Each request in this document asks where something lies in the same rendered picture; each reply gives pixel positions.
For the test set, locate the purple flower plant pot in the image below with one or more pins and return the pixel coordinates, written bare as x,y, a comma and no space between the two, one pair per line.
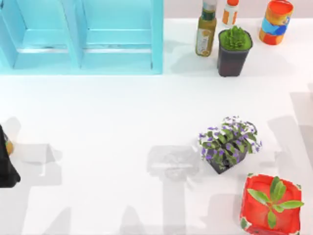
227,149

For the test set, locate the light blue rack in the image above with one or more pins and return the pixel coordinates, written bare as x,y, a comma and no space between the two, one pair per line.
117,36

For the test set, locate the green bottle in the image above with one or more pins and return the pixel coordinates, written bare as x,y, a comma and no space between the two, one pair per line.
206,34

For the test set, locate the green plant in dark pot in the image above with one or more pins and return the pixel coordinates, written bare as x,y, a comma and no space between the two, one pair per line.
232,54

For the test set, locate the orange and white bottle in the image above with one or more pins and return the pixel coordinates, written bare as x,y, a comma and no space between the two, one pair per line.
230,14

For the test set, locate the red plant pot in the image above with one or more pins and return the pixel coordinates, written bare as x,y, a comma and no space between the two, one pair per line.
269,205

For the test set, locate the orange and blue can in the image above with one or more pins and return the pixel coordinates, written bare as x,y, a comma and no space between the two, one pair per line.
275,23

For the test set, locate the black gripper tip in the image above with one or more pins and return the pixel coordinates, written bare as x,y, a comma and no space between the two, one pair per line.
6,169

